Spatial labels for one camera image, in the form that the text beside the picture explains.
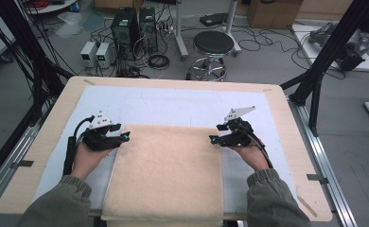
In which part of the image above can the person's left hand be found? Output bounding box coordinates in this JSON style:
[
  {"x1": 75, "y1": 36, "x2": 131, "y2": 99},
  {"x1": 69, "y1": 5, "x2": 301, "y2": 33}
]
[{"x1": 70, "y1": 141, "x2": 114, "y2": 182}]

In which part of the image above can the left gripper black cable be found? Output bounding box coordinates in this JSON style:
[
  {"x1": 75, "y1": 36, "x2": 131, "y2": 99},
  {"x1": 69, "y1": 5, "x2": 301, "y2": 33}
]
[{"x1": 62, "y1": 115, "x2": 96, "y2": 177}]

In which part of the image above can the cardboard box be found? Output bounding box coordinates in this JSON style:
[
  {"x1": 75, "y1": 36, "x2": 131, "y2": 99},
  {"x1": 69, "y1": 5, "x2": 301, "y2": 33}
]
[{"x1": 247, "y1": 0, "x2": 304, "y2": 30}]

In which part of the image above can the black round stool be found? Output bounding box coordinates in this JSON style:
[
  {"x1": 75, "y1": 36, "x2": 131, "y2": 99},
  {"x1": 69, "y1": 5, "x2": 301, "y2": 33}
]
[{"x1": 186, "y1": 30, "x2": 237, "y2": 82}]

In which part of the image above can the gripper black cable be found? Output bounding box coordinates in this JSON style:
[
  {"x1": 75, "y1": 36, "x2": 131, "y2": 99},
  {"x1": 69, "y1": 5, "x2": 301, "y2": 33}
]
[
  {"x1": 242, "y1": 124, "x2": 273, "y2": 169},
  {"x1": 62, "y1": 115, "x2": 96, "y2": 177}
]

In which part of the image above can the large black computer tower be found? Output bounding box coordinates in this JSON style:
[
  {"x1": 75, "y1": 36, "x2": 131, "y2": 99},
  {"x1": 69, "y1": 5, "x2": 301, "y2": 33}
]
[{"x1": 110, "y1": 7, "x2": 141, "y2": 61}]

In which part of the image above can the slim black computer tower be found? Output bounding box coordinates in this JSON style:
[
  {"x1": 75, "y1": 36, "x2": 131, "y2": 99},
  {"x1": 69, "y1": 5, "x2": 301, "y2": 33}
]
[{"x1": 138, "y1": 7, "x2": 159, "y2": 53}]

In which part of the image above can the person's right hand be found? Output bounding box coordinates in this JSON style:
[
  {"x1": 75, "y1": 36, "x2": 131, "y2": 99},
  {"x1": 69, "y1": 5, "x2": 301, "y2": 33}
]
[{"x1": 233, "y1": 145, "x2": 271, "y2": 174}]

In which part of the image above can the clear plastic sheet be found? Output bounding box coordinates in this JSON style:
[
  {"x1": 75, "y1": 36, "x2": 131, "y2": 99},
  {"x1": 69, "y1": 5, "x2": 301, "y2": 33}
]
[{"x1": 57, "y1": 11, "x2": 86, "y2": 39}]

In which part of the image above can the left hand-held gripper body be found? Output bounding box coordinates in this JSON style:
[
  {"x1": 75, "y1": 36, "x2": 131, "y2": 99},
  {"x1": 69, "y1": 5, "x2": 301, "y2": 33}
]
[{"x1": 82, "y1": 110, "x2": 124, "y2": 151}]

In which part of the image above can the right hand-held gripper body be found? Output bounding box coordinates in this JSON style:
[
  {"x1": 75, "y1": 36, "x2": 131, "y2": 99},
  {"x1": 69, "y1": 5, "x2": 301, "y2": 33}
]
[{"x1": 219, "y1": 106, "x2": 256, "y2": 148}]

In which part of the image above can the white floor board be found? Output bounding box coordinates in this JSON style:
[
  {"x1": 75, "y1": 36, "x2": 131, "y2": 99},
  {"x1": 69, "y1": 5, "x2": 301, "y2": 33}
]
[{"x1": 290, "y1": 23, "x2": 369, "y2": 73}]

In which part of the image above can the white stand leg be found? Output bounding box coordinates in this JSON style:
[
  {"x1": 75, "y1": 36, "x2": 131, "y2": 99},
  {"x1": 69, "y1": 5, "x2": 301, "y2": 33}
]
[
  {"x1": 224, "y1": 0, "x2": 242, "y2": 56},
  {"x1": 172, "y1": 0, "x2": 190, "y2": 61}
]

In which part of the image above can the black frame with cables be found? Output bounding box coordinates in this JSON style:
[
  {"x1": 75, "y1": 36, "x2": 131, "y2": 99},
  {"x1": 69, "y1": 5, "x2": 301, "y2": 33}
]
[{"x1": 0, "y1": 0, "x2": 77, "y2": 127}]

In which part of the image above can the black frame stand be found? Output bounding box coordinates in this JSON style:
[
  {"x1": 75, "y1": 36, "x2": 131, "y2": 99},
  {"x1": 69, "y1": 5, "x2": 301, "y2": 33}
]
[{"x1": 280, "y1": 0, "x2": 369, "y2": 136}]

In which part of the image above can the coiled black cable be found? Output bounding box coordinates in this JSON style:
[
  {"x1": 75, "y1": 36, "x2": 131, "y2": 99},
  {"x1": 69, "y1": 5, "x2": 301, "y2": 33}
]
[{"x1": 148, "y1": 54, "x2": 171, "y2": 70}]

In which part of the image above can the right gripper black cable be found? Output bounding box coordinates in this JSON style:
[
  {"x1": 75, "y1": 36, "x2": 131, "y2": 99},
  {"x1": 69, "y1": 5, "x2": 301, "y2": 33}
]
[{"x1": 242, "y1": 124, "x2": 273, "y2": 169}]

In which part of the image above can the white grid mat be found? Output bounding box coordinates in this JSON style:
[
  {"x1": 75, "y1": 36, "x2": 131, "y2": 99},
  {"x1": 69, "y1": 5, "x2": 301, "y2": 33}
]
[{"x1": 29, "y1": 84, "x2": 303, "y2": 216}]

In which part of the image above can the beige terry towel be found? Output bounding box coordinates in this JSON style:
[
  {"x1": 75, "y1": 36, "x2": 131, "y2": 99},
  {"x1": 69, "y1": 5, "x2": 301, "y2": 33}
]
[{"x1": 100, "y1": 123, "x2": 225, "y2": 227}]

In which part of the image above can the aluminium rail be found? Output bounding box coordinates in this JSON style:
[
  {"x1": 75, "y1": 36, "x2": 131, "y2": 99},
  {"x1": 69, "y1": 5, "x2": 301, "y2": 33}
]
[
  {"x1": 288, "y1": 96, "x2": 359, "y2": 227},
  {"x1": 0, "y1": 126, "x2": 42, "y2": 216}
]

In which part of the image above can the flat black device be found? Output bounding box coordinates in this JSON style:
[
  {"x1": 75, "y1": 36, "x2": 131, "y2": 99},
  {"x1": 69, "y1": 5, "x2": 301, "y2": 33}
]
[{"x1": 199, "y1": 12, "x2": 229, "y2": 27}]

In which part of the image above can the grey machine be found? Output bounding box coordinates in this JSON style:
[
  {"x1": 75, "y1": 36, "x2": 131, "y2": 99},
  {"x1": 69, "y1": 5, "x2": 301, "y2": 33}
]
[{"x1": 308, "y1": 22, "x2": 369, "y2": 72}]

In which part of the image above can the white power supply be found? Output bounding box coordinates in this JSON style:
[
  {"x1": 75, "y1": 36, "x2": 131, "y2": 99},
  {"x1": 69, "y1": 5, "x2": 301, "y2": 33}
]
[
  {"x1": 96, "y1": 42, "x2": 114, "y2": 69},
  {"x1": 79, "y1": 41, "x2": 97, "y2": 68}
]

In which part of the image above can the round white table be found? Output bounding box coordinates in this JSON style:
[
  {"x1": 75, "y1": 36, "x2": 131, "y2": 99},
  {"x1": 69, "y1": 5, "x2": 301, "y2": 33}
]
[{"x1": 25, "y1": 0, "x2": 78, "y2": 15}]

